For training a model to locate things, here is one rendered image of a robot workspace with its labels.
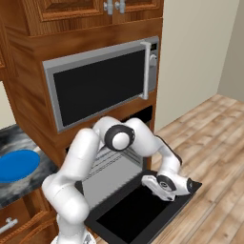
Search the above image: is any silver microwave oven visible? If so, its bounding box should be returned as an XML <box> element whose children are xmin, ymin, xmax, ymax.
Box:
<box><xmin>42</xmin><ymin>35</ymin><xmax>160</xmax><ymax>134</ymax></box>

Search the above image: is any wooden drawer front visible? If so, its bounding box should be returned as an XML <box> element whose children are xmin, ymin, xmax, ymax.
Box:
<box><xmin>0</xmin><ymin>190</ymin><xmax>53</xmax><ymax>244</ymax></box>

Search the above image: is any wooden base cupboard door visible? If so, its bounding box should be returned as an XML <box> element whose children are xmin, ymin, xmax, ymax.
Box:
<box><xmin>18</xmin><ymin>218</ymin><xmax>61</xmax><ymax>244</ymax></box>

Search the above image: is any silver drawer handle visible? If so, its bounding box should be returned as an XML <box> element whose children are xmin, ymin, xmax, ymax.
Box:
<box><xmin>0</xmin><ymin>216</ymin><xmax>19</xmax><ymax>235</ymax></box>

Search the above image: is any metal oven rack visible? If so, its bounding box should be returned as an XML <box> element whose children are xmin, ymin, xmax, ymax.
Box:
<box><xmin>85</xmin><ymin>146</ymin><xmax>145</xmax><ymax>183</ymax></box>

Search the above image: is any tall wooden oven cabinet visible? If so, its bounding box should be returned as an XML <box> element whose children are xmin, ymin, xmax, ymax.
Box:
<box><xmin>0</xmin><ymin>17</ymin><xmax>165</xmax><ymax>170</ymax></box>

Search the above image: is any black oven door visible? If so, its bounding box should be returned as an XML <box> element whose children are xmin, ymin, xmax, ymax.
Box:
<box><xmin>83</xmin><ymin>170</ymin><xmax>200</xmax><ymax>244</ymax></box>

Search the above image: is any silver cupboard door handle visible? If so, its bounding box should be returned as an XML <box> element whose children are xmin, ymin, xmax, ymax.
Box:
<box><xmin>114</xmin><ymin>0</ymin><xmax>127</xmax><ymax>14</ymax></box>
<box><xmin>103</xmin><ymin>0</ymin><xmax>114</xmax><ymax>15</ymax></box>

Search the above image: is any black built-in oven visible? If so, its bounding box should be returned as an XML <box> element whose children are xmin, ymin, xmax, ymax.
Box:
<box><xmin>65</xmin><ymin>106</ymin><xmax>156</xmax><ymax>212</ymax></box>

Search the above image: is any silver microwave knob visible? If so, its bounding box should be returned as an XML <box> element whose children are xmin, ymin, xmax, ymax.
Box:
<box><xmin>149</xmin><ymin>53</ymin><xmax>158</xmax><ymax>68</ymax></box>

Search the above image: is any silver microwave door handle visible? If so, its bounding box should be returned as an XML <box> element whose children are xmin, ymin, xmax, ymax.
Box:
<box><xmin>139</xmin><ymin>41</ymin><xmax>153</xmax><ymax>101</ymax></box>

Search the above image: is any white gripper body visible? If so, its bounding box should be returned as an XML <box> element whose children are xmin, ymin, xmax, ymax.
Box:
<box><xmin>141</xmin><ymin>174</ymin><xmax>176</xmax><ymax>202</ymax></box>

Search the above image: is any blue plate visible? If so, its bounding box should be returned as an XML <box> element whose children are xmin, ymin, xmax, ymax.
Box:
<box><xmin>0</xmin><ymin>150</ymin><xmax>42</xmax><ymax>185</ymax></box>

